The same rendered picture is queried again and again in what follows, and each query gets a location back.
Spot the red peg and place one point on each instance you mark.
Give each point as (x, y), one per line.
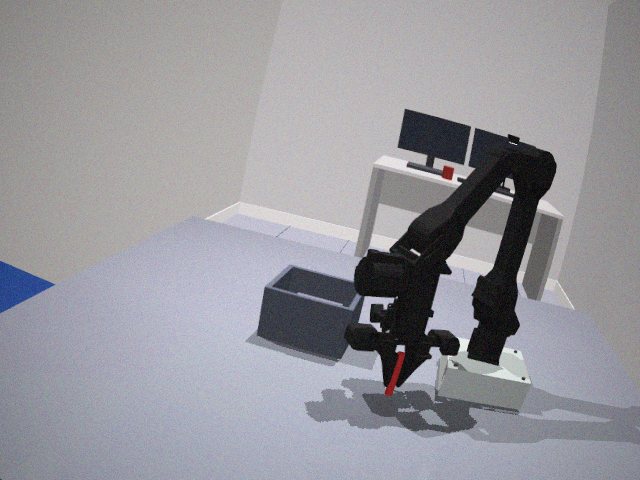
(389, 390)

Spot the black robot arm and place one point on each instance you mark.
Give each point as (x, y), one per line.
(436, 233)

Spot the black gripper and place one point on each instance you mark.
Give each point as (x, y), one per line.
(408, 327)

